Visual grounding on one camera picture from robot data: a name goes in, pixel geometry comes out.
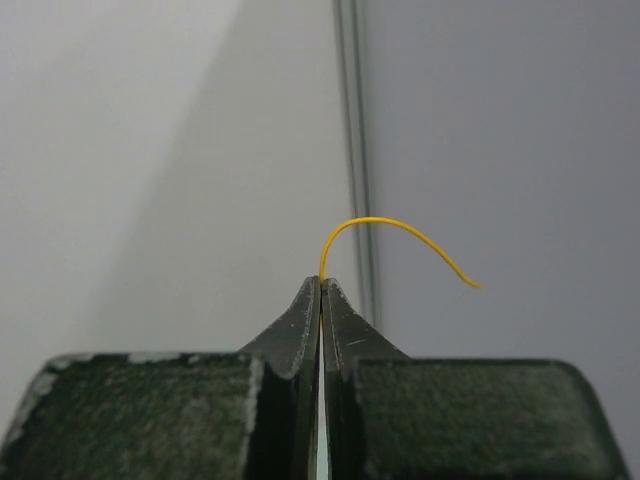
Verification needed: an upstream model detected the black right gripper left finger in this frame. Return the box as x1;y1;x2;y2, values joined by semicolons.
1;277;320;479

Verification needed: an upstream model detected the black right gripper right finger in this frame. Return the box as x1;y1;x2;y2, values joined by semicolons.
321;279;629;479

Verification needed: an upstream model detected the thick yellow cable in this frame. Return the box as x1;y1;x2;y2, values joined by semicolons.
318;215;484;290

